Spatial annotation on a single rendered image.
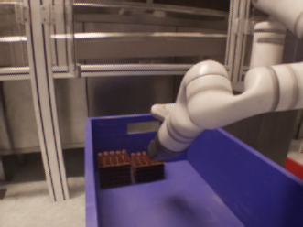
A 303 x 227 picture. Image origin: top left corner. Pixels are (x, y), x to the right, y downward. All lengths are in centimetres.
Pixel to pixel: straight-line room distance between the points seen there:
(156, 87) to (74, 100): 46
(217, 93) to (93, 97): 95
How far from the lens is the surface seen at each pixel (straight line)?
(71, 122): 122
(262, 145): 69
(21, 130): 128
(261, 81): 32
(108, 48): 90
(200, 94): 30
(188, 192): 71
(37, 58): 84
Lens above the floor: 66
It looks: 18 degrees down
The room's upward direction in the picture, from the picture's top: 1 degrees clockwise
